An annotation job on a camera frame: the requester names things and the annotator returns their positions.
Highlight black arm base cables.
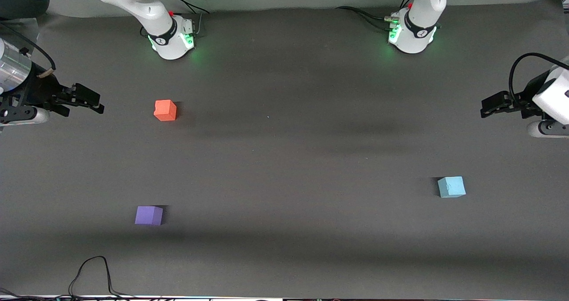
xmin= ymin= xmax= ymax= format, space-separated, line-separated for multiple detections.
xmin=168 ymin=0 xmax=210 ymax=37
xmin=336 ymin=0 xmax=416 ymax=31

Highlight purple foam block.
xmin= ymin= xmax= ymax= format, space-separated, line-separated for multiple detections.
xmin=135 ymin=206 xmax=164 ymax=226

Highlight thin black looped cable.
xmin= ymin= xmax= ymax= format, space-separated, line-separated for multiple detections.
xmin=68 ymin=256 xmax=136 ymax=300

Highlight light blue foam block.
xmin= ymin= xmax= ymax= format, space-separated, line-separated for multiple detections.
xmin=437 ymin=176 xmax=467 ymax=199

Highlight black right arm base cables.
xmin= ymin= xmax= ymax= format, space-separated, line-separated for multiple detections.
xmin=168 ymin=0 xmax=210 ymax=37

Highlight dark grey table mat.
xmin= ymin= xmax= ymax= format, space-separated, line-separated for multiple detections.
xmin=0 ymin=0 xmax=569 ymax=300

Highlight black left arm base cables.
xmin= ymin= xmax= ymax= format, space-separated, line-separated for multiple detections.
xmin=336 ymin=0 xmax=416 ymax=31

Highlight orange foam block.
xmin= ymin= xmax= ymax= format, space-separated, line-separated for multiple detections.
xmin=153 ymin=100 xmax=177 ymax=122

